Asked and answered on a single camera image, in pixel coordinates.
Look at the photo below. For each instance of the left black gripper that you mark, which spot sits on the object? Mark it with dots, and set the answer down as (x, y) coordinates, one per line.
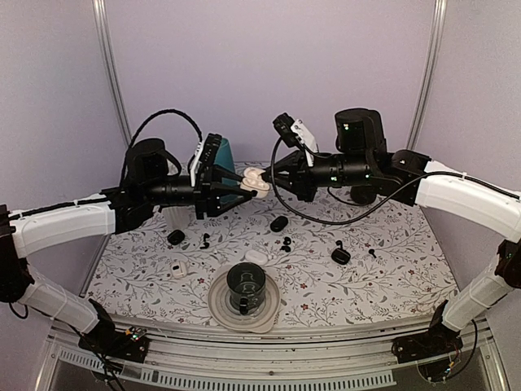
(207, 195)

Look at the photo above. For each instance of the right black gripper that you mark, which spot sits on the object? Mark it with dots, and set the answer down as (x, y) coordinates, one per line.
(296, 182)

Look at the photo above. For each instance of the cream earbud case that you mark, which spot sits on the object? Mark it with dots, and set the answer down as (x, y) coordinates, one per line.
(179, 269)
(253, 181)

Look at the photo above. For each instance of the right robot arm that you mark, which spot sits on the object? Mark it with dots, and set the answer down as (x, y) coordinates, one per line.
(364, 164)

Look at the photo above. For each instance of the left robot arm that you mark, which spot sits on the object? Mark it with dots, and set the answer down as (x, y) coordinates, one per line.
(147, 184)

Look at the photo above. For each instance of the black oval earbud case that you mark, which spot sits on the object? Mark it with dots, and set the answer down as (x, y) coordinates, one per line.
(278, 224)

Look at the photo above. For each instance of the small black round case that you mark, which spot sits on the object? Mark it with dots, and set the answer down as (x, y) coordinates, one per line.
(176, 237)

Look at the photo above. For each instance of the black case with gold line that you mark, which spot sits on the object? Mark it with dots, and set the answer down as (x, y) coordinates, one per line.
(340, 256)

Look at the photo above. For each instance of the teal vase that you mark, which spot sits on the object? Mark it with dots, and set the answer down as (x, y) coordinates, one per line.
(224, 159)

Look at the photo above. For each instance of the black stem earbud pair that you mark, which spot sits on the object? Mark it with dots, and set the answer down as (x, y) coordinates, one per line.
(205, 243)

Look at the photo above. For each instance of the white ribbed vase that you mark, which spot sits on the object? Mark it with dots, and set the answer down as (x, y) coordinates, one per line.
(176, 218)

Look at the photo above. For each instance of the dark brown vase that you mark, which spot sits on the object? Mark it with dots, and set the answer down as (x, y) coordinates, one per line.
(362, 195)

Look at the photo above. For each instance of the dark glass mug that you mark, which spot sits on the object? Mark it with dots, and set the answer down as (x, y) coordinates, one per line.
(246, 282)

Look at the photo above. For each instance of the grey ceramic plate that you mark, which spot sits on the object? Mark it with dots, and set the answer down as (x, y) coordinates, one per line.
(262, 319)

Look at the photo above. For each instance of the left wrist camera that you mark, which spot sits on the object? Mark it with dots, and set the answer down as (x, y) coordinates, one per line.
(204, 157)

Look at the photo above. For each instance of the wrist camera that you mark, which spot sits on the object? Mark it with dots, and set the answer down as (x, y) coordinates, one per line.
(295, 134)
(204, 157)

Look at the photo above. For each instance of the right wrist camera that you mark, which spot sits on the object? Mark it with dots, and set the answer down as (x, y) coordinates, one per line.
(295, 134)

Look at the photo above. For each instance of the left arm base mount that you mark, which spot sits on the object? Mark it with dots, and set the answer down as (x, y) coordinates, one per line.
(130, 345)

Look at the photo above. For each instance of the left aluminium frame post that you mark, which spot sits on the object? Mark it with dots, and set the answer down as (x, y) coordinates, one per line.
(109, 63)

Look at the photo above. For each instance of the aluminium frame post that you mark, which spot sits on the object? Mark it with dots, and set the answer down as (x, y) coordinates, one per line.
(109, 63)
(433, 51)

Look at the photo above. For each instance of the right aluminium frame post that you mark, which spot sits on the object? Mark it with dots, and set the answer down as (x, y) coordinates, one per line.
(433, 51)

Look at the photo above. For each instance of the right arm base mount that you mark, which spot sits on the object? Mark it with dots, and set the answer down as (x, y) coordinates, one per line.
(425, 345)

